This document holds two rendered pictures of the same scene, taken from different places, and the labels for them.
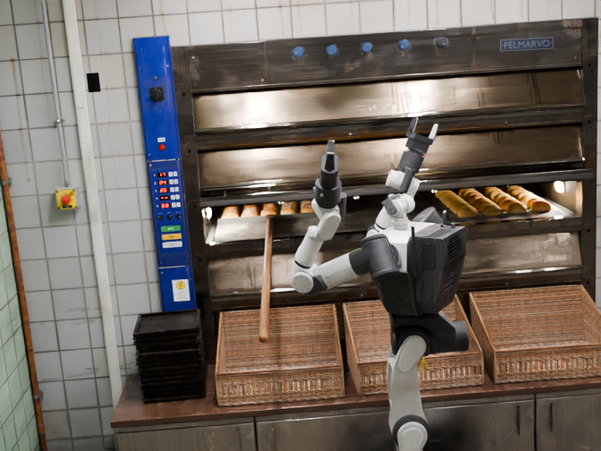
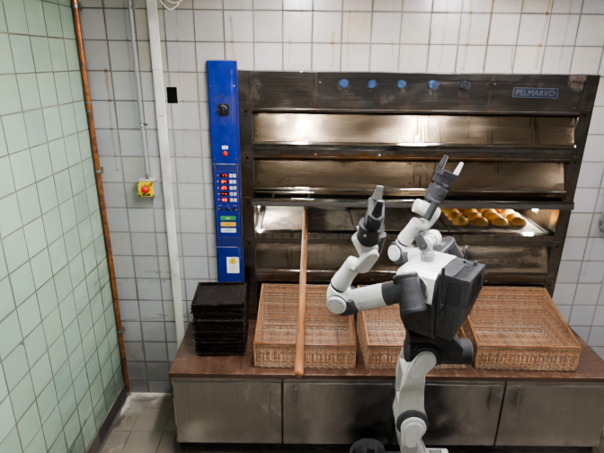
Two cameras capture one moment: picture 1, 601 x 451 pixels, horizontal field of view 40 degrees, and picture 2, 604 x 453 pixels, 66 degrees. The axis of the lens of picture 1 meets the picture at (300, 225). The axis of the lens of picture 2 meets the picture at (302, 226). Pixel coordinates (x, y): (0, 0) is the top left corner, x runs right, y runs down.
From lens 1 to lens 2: 1.14 m
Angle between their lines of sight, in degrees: 7
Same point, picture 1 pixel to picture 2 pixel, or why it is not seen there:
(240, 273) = (279, 255)
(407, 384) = (414, 387)
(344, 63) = (380, 96)
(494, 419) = (471, 396)
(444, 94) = (460, 129)
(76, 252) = (153, 229)
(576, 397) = (538, 386)
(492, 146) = (492, 174)
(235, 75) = (289, 99)
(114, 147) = (186, 149)
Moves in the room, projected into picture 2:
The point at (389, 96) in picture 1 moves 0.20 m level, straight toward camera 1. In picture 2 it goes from (414, 127) to (417, 132)
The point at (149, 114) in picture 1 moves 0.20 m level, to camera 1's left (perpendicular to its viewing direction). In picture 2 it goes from (217, 126) to (180, 125)
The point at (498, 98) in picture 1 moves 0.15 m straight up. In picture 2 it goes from (504, 137) to (509, 109)
